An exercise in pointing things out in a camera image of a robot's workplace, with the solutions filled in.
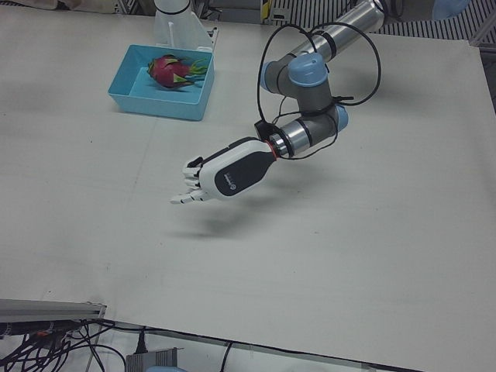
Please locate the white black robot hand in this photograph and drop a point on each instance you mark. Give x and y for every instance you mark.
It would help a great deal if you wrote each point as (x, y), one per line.
(240, 170)

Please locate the pink dragon fruit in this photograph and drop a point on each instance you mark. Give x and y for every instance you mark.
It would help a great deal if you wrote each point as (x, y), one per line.
(166, 71)

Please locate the silver UR5e robot arm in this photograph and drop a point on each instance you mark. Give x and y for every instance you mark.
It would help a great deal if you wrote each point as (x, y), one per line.
(310, 89)

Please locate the light blue plastic bin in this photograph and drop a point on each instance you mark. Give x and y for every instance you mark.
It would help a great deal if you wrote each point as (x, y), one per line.
(155, 106)

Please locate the white conical stand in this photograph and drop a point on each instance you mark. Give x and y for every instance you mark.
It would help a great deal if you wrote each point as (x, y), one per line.
(174, 27)

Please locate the grey ribbed adapter box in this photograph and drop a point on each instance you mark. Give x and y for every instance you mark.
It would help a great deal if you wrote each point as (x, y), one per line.
(153, 358)

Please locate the aluminium profile beam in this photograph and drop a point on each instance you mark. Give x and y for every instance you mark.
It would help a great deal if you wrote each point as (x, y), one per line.
(46, 308)

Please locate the light blue rounded cover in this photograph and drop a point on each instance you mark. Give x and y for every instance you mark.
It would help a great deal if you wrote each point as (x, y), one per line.
(451, 7)

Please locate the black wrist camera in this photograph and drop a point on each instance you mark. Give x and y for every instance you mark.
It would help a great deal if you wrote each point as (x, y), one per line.
(261, 129)

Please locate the yellow black striped post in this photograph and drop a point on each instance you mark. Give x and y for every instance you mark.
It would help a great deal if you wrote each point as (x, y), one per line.
(266, 9)

